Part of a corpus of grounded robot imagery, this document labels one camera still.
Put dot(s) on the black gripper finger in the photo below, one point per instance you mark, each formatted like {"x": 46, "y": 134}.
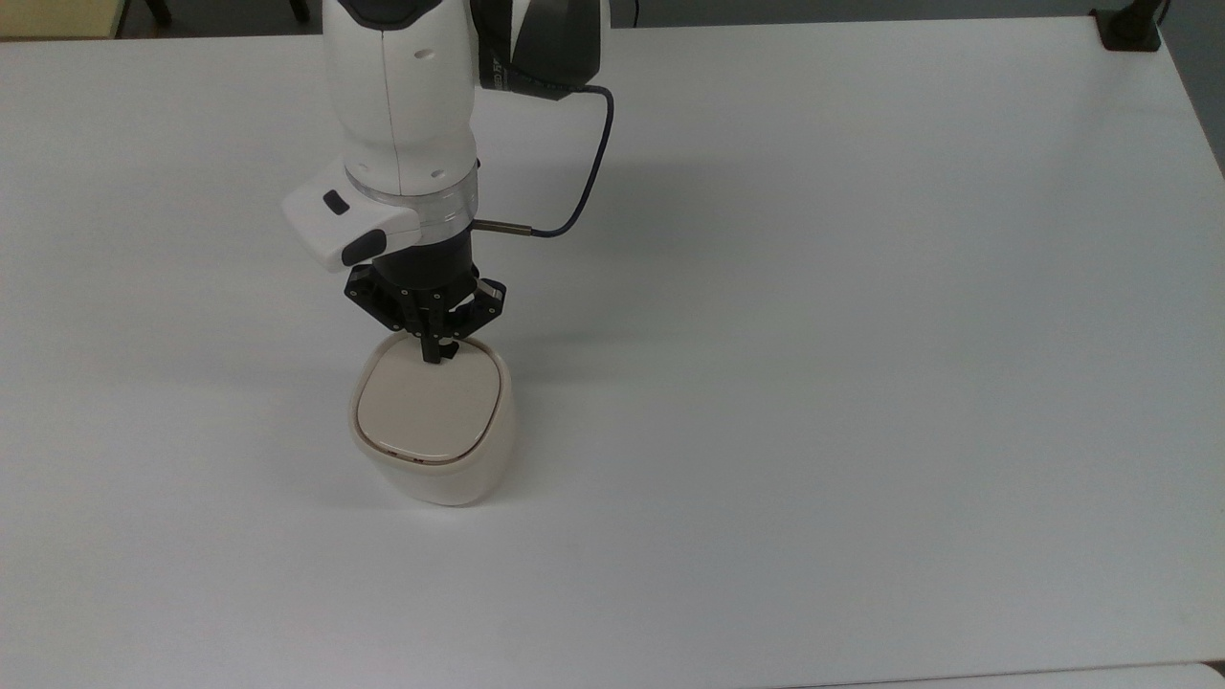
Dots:
{"x": 378, "y": 301}
{"x": 483, "y": 306}

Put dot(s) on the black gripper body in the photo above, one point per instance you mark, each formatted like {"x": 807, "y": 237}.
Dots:
{"x": 426, "y": 263}

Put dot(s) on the cream trash bin lid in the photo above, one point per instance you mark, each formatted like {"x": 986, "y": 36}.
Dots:
{"x": 426, "y": 407}

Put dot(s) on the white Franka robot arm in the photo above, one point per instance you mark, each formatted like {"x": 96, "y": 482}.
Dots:
{"x": 402, "y": 96}

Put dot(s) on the cream square ceramic bowl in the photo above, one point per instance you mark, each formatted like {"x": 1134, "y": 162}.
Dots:
{"x": 440, "y": 483}

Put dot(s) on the black chair leg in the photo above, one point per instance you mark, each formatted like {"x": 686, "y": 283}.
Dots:
{"x": 300, "y": 10}
{"x": 159, "y": 11}

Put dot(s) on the yellow wooden board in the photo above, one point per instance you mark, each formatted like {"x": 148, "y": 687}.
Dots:
{"x": 57, "y": 17}

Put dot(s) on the black table clamp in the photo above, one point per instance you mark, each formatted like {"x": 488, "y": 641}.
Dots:
{"x": 1129, "y": 27}

